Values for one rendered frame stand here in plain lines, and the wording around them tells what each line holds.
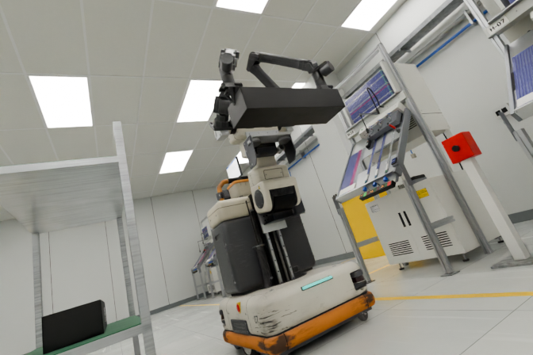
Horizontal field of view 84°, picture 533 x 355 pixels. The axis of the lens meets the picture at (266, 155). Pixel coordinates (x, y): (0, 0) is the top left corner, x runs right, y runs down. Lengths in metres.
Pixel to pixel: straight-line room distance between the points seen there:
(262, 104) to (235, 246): 0.83
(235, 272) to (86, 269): 7.25
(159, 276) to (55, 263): 2.37
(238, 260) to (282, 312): 0.43
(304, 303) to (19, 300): 7.89
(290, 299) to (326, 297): 0.19
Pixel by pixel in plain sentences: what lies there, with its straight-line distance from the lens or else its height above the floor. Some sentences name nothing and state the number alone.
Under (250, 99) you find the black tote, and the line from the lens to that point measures 1.29.
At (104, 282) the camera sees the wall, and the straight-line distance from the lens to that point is 8.73.
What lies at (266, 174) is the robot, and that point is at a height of 0.84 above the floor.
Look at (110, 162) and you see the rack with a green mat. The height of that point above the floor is 0.92.
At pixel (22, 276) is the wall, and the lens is 8.96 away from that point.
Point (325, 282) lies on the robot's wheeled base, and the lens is 1.58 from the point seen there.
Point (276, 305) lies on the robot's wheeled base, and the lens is 1.43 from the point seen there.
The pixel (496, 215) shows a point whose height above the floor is 0.26.
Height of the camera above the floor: 0.42
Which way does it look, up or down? 19 degrees up
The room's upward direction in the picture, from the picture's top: 18 degrees counter-clockwise
